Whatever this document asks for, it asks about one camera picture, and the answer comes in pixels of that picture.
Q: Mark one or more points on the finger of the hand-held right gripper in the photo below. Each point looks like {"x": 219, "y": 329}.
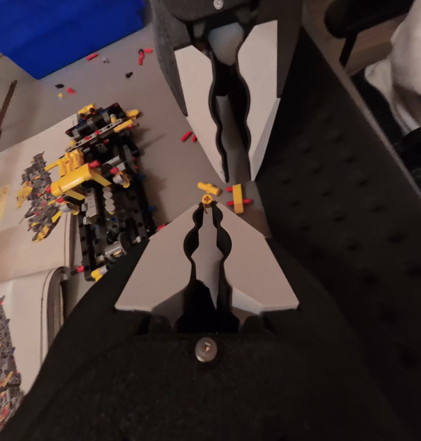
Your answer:
{"x": 196, "y": 103}
{"x": 264, "y": 103}

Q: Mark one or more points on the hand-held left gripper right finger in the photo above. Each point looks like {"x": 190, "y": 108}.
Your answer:
{"x": 262, "y": 275}

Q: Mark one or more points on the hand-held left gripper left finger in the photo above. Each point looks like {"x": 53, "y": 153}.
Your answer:
{"x": 151, "y": 275}

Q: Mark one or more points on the yellow thin lego beam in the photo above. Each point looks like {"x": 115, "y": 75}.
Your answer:
{"x": 238, "y": 198}
{"x": 207, "y": 198}

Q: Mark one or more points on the yellow black lego car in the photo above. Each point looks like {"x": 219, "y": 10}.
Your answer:
{"x": 103, "y": 172}

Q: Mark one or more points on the scattered small lego pins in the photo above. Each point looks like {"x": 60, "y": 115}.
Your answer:
{"x": 92, "y": 57}

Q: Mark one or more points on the yellow lego axle connector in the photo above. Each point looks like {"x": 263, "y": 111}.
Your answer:
{"x": 208, "y": 187}

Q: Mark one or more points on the lego instruction booklet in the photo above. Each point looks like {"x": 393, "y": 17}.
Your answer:
{"x": 10, "y": 248}

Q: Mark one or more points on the black perforated mat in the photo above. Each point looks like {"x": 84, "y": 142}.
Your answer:
{"x": 334, "y": 241}

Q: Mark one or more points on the blue storage bin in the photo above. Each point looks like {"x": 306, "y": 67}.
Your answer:
{"x": 58, "y": 31}

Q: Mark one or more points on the black office chair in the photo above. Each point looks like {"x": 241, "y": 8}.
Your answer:
{"x": 362, "y": 20}

